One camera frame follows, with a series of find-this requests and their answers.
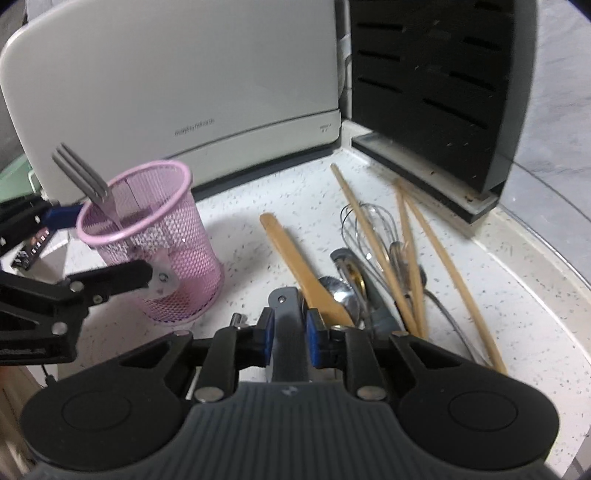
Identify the wooden spatula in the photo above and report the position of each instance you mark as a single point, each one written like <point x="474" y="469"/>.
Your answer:
<point x="286" y="249"/>

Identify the pale green object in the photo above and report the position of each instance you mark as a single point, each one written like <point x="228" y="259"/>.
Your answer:
<point x="16" y="182"/>

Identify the metal spoon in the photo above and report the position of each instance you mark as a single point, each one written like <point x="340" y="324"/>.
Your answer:
<point x="398" y="256"/>
<point x="339" y="293"/>

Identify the metal fork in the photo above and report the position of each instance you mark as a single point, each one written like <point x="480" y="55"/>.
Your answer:
<point x="83" y="177"/>

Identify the grey metal tool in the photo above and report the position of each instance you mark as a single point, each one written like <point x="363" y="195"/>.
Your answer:
<point x="288" y="332"/>

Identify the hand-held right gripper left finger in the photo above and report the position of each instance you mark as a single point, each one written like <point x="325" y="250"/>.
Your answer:
<point x="265" y="339"/>

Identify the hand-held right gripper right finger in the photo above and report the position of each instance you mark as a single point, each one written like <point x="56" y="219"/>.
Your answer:
<point x="315" y="344"/>

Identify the wooden chopstick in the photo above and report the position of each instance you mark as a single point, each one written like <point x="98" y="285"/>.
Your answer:
<point x="364" y="230"/>
<point x="452" y="277"/>
<point x="406" y="240"/>

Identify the grey peeler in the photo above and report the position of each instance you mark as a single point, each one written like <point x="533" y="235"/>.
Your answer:
<point x="383" y="314"/>

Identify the black slotted knife block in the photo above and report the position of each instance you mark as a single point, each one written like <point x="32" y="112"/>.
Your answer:
<point x="415" y="92"/>

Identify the pink mesh utensil holder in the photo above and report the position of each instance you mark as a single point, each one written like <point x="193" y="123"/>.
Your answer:
<point x="184" y="240"/>

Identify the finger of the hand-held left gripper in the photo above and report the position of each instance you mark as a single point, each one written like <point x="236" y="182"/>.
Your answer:
<point x="115" y="277"/>
<point x="62" y="217"/>

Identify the white kitchen appliance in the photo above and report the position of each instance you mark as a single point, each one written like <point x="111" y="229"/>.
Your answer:
<point x="184" y="69"/>

